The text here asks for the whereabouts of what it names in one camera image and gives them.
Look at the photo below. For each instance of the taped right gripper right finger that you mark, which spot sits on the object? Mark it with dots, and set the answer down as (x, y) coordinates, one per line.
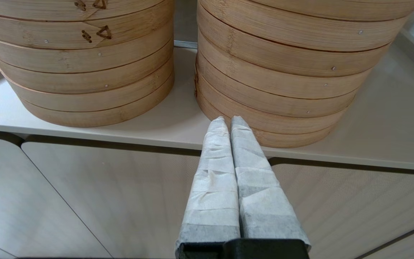
(264, 205)

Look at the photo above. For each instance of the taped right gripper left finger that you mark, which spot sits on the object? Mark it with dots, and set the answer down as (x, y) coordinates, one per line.
(214, 194)

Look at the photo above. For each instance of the beige cabinet door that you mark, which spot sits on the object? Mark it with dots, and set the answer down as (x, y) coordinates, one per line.
(365, 205)
(9, 190)
(131, 201)

